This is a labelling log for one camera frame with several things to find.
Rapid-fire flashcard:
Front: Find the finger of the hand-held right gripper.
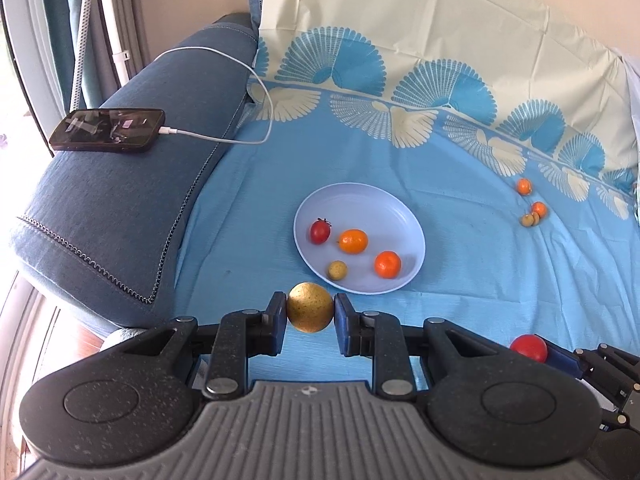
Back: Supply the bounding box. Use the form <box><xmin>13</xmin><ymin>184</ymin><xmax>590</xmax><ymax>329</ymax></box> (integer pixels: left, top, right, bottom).
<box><xmin>544</xmin><ymin>338</ymin><xmax>640</xmax><ymax>413</ymax></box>

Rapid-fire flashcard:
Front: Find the teal curtain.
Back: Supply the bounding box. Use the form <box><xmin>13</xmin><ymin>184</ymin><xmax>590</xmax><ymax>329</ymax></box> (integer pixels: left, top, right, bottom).
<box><xmin>37</xmin><ymin>0</ymin><xmax>108</xmax><ymax>111</ymax></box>

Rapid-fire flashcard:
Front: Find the white window frame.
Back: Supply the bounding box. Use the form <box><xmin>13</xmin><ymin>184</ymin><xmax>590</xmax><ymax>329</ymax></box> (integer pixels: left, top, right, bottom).
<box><xmin>0</xmin><ymin>0</ymin><xmax>56</xmax><ymax>126</ymax></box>

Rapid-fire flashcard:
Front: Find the white pipe with clip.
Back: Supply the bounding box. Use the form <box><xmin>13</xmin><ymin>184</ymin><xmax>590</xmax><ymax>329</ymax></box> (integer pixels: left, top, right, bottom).
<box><xmin>95</xmin><ymin>0</ymin><xmax>133</xmax><ymax>86</ymax></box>

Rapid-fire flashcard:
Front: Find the red cherry tomato with stem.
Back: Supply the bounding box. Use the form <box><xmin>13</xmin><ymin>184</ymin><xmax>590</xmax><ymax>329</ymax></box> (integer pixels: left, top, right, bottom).
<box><xmin>310</xmin><ymin>217</ymin><xmax>333</xmax><ymax>245</ymax></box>

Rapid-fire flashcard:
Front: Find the white perforated pole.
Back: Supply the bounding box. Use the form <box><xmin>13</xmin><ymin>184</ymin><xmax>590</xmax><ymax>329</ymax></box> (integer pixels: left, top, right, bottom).
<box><xmin>70</xmin><ymin>0</ymin><xmax>97</xmax><ymax>111</ymax></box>

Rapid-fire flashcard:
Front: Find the black smartphone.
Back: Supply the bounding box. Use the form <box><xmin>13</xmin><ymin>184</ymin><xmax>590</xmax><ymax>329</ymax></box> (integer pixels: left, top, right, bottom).
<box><xmin>48</xmin><ymin>108</ymin><xmax>166</xmax><ymax>154</ymax></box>

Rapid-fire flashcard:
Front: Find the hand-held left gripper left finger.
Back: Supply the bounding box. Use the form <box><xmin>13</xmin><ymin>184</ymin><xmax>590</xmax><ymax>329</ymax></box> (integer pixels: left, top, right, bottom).
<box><xmin>130</xmin><ymin>291</ymin><xmax>288</xmax><ymax>401</ymax></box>

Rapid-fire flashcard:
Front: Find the light blue plate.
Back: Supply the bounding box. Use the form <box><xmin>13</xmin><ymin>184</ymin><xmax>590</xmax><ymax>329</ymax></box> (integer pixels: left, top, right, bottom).
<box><xmin>293</xmin><ymin>183</ymin><xmax>427</xmax><ymax>296</ymax></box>

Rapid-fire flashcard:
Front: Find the blue printed cloth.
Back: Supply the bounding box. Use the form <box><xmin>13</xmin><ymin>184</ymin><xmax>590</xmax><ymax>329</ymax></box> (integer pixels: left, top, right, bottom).
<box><xmin>175</xmin><ymin>0</ymin><xmax>640</xmax><ymax>391</ymax></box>

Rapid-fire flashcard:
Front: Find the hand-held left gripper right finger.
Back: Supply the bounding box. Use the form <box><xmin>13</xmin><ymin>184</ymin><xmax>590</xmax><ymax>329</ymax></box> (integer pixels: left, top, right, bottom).
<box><xmin>334</xmin><ymin>292</ymin><xmax>496</xmax><ymax>401</ymax></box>

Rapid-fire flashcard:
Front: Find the white charging cable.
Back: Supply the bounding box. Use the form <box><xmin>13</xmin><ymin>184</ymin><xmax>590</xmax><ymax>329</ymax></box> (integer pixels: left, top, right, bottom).
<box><xmin>154</xmin><ymin>47</ymin><xmax>274</xmax><ymax>147</ymax></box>

